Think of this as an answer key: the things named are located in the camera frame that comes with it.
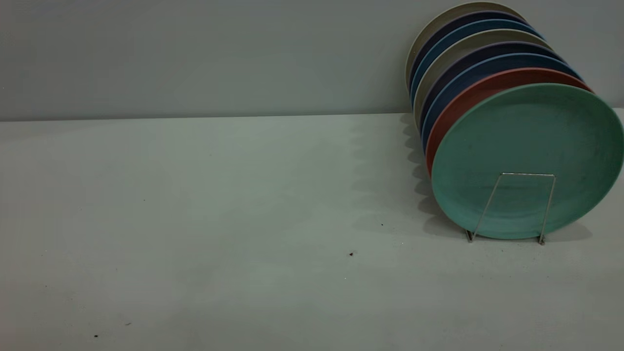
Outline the green round plate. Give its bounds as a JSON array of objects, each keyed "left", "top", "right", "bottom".
[{"left": 431, "top": 83, "right": 624, "bottom": 240}]

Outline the pink round plate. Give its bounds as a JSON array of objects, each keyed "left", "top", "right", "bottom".
[{"left": 426, "top": 67, "right": 593, "bottom": 178}]

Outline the navy plate with blue rim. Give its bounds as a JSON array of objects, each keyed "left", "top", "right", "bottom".
[{"left": 422, "top": 53, "right": 583, "bottom": 152}]

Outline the dark purple plate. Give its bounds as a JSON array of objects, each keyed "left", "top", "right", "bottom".
[
  {"left": 409, "top": 10, "right": 529, "bottom": 98},
  {"left": 419, "top": 40, "right": 566, "bottom": 137}
]

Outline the beige plate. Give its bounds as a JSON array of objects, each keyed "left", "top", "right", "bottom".
[
  {"left": 406, "top": 1, "right": 527, "bottom": 88},
  {"left": 413, "top": 28, "right": 554, "bottom": 127}
]

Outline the teal blue plate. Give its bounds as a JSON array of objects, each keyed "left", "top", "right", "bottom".
[{"left": 412, "top": 19, "right": 544, "bottom": 105}]

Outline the metal wire plate rack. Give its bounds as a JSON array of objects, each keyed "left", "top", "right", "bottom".
[{"left": 466, "top": 172, "right": 556, "bottom": 245}]

